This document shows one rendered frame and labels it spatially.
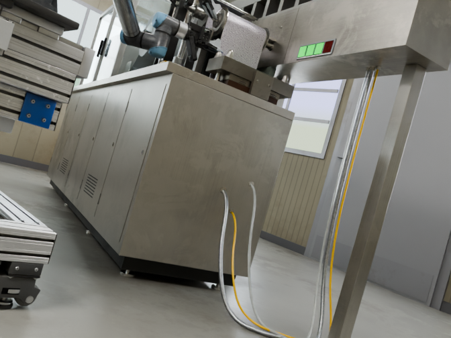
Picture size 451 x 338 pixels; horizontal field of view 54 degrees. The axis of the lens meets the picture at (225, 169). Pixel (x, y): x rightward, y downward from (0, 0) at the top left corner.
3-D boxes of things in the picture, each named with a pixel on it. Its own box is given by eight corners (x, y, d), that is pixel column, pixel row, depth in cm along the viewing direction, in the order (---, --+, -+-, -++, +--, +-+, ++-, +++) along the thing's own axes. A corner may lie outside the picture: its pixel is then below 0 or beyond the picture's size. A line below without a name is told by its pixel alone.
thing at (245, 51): (212, 65, 215) (223, 28, 215) (252, 82, 226) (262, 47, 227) (213, 65, 215) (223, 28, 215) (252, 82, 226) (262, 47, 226)
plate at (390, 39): (139, 85, 428) (147, 55, 428) (165, 94, 441) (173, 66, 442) (401, 42, 156) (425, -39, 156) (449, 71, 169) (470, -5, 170)
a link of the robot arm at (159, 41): (143, 55, 206) (150, 32, 206) (166, 61, 205) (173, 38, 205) (138, 49, 198) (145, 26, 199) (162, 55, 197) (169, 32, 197)
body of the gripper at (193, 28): (213, 31, 209) (191, 20, 203) (209, 48, 209) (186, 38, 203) (207, 33, 216) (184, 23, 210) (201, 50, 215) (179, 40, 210)
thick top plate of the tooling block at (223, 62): (205, 71, 209) (209, 58, 209) (272, 99, 228) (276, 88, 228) (221, 68, 195) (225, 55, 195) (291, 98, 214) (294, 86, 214)
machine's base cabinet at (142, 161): (42, 185, 398) (70, 92, 399) (111, 201, 428) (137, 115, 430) (109, 279, 176) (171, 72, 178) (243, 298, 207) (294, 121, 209)
